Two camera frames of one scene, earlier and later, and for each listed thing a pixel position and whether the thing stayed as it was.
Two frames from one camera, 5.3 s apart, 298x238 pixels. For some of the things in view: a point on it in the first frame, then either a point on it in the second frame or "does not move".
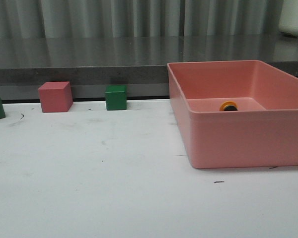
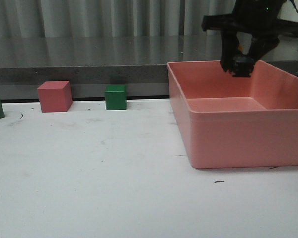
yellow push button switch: x=228 y=106 to x=244 y=63
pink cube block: x=55 y=96 does not move
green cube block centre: x=116 y=97 does not move
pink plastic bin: x=239 y=113 does not move
